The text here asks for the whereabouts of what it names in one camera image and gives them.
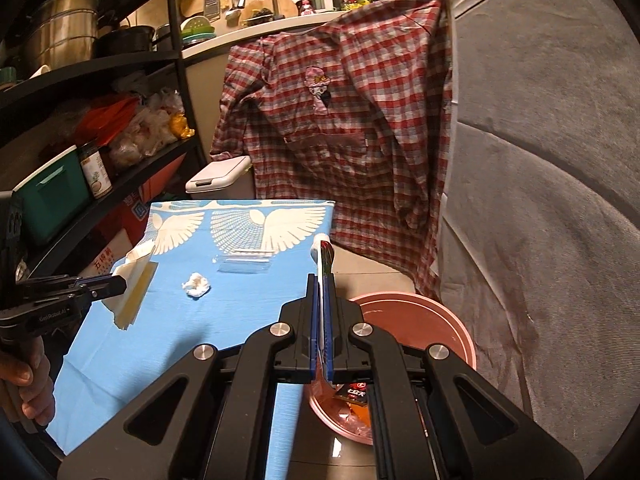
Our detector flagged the person's left hand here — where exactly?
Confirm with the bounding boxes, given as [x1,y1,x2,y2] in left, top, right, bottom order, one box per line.
[0,347,56,426]

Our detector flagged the clear plastic bag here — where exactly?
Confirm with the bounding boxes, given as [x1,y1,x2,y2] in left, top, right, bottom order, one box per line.
[214,247,273,276]

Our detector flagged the black shelf rack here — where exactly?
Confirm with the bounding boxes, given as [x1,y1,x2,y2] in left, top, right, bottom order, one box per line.
[0,0,208,281]

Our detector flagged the pink basin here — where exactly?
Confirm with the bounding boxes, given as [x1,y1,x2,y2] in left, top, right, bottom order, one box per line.
[305,292,476,446]

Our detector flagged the grey padded cover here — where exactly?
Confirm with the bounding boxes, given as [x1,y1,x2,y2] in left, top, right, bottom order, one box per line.
[430,0,640,461]

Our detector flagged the white sack with red print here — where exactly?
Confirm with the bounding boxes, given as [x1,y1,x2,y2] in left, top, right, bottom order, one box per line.
[92,242,128,280]

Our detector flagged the orange noodle packet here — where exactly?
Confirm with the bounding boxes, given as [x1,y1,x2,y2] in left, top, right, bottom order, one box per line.
[345,402,374,436]

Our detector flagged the labelled glass jar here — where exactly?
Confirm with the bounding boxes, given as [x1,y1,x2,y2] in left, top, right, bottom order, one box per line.
[77,141,112,200]

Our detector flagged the clear plastic bags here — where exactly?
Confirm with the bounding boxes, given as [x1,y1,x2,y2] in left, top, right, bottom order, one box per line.
[107,87,183,168]

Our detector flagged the kitchen counter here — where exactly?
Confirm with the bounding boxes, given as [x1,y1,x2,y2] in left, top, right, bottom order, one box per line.
[180,10,351,61]

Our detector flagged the black packet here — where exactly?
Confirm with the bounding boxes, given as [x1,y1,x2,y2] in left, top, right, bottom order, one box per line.
[334,381,372,407]

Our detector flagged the red cardboard box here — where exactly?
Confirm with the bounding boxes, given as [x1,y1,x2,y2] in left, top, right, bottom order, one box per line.
[90,155,191,261]

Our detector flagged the wooden cutting board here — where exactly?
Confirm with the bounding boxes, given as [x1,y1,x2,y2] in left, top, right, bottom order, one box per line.
[244,0,299,23]

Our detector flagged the blue tablecloth with wing print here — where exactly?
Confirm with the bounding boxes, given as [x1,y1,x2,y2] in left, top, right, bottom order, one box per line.
[45,199,337,480]

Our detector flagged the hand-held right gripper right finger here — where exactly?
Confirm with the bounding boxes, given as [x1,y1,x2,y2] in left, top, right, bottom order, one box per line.
[322,272,583,480]

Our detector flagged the white lidded trash bin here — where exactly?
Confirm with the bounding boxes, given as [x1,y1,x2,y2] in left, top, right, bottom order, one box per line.
[185,155,256,201]

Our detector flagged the crumpled white tissue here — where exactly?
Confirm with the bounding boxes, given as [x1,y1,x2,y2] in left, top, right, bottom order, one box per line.
[181,272,212,300]

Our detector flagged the red and white box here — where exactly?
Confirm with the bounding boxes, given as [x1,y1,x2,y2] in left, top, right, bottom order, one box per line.
[310,232,336,281]

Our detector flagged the red plastic bag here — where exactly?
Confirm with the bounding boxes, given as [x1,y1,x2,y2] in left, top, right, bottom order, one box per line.
[75,95,141,148]

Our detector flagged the black pan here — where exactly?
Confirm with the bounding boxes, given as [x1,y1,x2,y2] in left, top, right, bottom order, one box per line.
[95,22,158,58]

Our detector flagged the yellow foil bag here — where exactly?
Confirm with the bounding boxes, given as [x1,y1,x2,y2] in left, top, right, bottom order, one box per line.
[167,112,196,140]

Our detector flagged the green colander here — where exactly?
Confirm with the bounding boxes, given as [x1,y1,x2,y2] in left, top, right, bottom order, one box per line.
[180,15,218,41]

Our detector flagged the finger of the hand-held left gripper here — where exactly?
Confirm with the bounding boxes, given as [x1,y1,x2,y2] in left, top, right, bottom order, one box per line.
[27,274,115,289]
[74,276,129,307]

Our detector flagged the green storage box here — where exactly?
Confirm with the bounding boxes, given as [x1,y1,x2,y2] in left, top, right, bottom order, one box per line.
[11,145,93,246]

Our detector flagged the red plaid shirt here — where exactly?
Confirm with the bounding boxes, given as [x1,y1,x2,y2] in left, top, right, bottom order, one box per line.
[209,0,456,301]

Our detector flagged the steel pot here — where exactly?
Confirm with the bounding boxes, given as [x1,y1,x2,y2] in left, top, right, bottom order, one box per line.
[20,0,103,73]

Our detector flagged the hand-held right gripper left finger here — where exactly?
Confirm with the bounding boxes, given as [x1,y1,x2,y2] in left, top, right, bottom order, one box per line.
[57,272,321,480]

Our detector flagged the white milk carton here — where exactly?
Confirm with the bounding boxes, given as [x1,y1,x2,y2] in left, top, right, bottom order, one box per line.
[111,242,158,332]

